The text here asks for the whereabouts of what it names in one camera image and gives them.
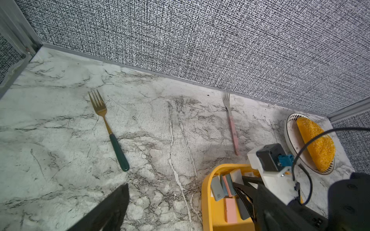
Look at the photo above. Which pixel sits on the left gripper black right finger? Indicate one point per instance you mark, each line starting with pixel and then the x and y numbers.
pixel 271 214

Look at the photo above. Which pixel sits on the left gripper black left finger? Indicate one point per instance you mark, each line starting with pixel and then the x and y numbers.
pixel 108 215

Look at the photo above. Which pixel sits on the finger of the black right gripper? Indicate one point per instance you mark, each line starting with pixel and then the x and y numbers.
pixel 246 193

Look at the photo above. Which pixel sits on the pink eraser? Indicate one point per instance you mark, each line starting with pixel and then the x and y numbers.
pixel 230 210

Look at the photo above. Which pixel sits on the blue eraser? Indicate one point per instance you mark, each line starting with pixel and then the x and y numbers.
pixel 227 185

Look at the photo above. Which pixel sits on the white eraser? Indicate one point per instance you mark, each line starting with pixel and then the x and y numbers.
pixel 236 176

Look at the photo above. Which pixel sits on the grey eraser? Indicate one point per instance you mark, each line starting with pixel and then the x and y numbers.
pixel 217 191

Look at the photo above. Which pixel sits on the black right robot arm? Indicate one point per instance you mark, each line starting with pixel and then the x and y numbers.
pixel 348 207

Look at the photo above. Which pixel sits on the yellow plastic storage box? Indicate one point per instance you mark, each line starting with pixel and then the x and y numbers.
pixel 213 212

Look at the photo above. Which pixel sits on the white patterned plate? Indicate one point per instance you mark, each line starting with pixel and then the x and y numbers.
pixel 295 143

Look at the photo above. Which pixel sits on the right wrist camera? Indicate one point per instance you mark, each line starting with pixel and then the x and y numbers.
pixel 275 169

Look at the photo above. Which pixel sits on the gold fork dark handle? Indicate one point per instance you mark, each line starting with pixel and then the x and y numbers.
pixel 101 110

